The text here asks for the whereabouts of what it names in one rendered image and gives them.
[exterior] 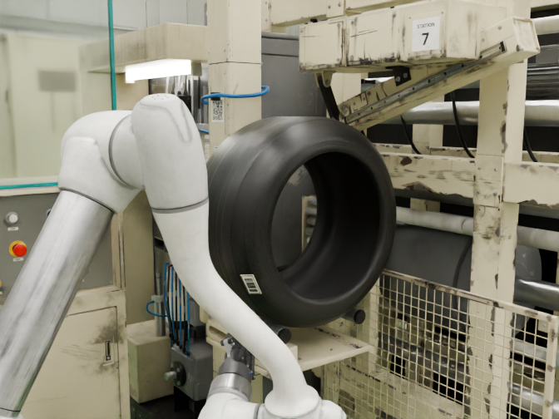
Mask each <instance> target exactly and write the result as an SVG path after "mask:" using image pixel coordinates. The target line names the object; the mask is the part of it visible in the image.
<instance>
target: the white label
mask: <svg viewBox="0 0 559 419"><path fill-rule="evenodd" d="M241 278H242V280H243V282H244V284H245V286H246V288H247V291H248V293H249V294H257V293H261V291H260V288H259V286H258V284H257V282H256V280H255V277H254V275H253V274H243V275H241Z"/></svg>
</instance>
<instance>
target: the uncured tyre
mask: <svg viewBox="0 0 559 419"><path fill-rule="evenodd" d="M301 165H304V167H305V168H306V170H307V171H308V172H309V175H310V177H311V179H312V181H313V183H314V188H315V193H316V200H317V214H316V220H315V225H314V230H313V233H312V235H311V237H310V240H309V242H308V244H307V246H306V247H305V249H304V251H303V252H302V254H301V255H300V256H299V257H298V258H297V259H296V260H295V261H294V262H293V263H292V264H291V265H290V266H289V267H288V268H286V269H284V270H283V271H281V272H279V271H278V269H277V267H276V264H275V260H274V256H273V251H272V245H271V227H272V220H273V216H274V212H275V206H276V204H277V201H278V199H279V197H280V194H281V192H282V190H283V188H284V186H285V185H286V183H287V182H288V180H289V178H290V177H291V176H292V174H293V173H294V172H295V171H296V170H297V169H298V168H299V167H300V166H301ZM206 169H207V181H208V196H209V215H208V246H209V253H210V260H211V262H212V264H213V266H214V268H215V270H216V272H217V273H218V274H219V276H220V277H221V278H222V279H223V281H224V282H225V283H226V284H227V285H228V286H229V288H230V289H231V290H232V291H233V292H234V293H235V294H236V295H237V296H238V297H239V298H240V299H241V300H242V301H243V302H244V303H245V304H246V305H247V306H248V307H249V308H250V309H254V311H255V314H256V315H258V316H260V317H262V318H264V319H266V320H269V321H271V322H272V323H276V324H279V325H281V326H285V327H291V328H312V327H318V326H321V325H325V324H327V323H331V322H333V321H334V320H336V319H338V318H341V317H342V316H344V315H345V314H346V313H348V312H349V311H350V310H352V309H353V308H354V307H355V306H356V305H357V304H358V303H360V301H361V300H362V299H363V298H364V297H365V296H366V295H367V293H368V292H369V291H370V290H371V288H372V287H373V286H374V285H375V284H376V282H377V281H378V278H379V277H380V275H381V273H382V272H383V269H384V267H385V265H386V263H387V261H388V257H389V255H390V252H391V249H392V247H393V240H394V235H395V230H396V219H397V210H396V200H395V194H394V190H393V184H392V181H391V178H390V175H389V172H388V168H387V166H386V164H385V162H384V160H383V157H382V156H381V155H380V153H379V152H378V150H377V148H376V147H375V146H374V144H373V143H372V142H371V141H370V140H369V139H368V138H367V137H366V136H365V135H364V134H363V133H361V132H360V131H358V130H356V129H355V128H353V127H352V126H349V125H347V124H345V123H343V122H341V121H337V120H335V119H332V118H328V117H321V116H274V117H268V118H264V119H261V120H258V121H254V122H252V123H250V124H249V125H247V126H244V127H242V128H240V129H239V130H237V131H236V132H234V133H233V134H232V135H230V136H229V137H228V138H226V139H225V140H224V141H223V142H222V143H221V144H220V145H219V146H218V147H217V149H216V150H215V151H214V153H213V154H212V155H211V157H210V158H209V159H208V161H207V162H206ZM243 274H253V275H254V277H255V280H256V282H257V284H258V286H259V288H260V291H261V293H257V294H249V293H248V291H247V288H246V286H245V284H244V282H243V280H242V278H241V275H243Z"/></svg>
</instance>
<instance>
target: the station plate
mask: <svg viewBox="0 0 559 419"><path fill-rule="evenodd" d="M439 28H440V17H430V18H424V19H419V20H413V39H412V52H418V51H426V50H433V49H439Z"/></svg>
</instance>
